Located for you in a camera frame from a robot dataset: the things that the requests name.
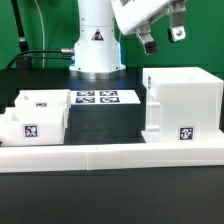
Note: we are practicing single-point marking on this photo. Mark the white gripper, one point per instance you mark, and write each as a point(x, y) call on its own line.
point(130, 14)

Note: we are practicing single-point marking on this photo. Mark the white drawer cabinet frame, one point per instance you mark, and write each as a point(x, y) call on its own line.
point(183, 104)

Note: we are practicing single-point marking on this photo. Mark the white drawer box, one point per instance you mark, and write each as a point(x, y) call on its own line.
point(41, 126)
point(44, 98)

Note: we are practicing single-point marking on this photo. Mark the white front drawer box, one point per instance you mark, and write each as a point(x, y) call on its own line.
point(41, 126)

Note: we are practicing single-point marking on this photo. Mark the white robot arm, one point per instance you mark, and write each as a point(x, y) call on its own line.
point(97, 54)

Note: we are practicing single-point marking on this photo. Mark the white fiducial marker sheet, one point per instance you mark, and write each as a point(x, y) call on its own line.
point(104, 97)

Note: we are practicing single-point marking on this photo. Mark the black pole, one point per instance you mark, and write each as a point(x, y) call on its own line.
point(23, 62)

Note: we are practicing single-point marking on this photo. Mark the white U-shaped boundary wall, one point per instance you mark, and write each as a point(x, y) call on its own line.
point(110, 156)

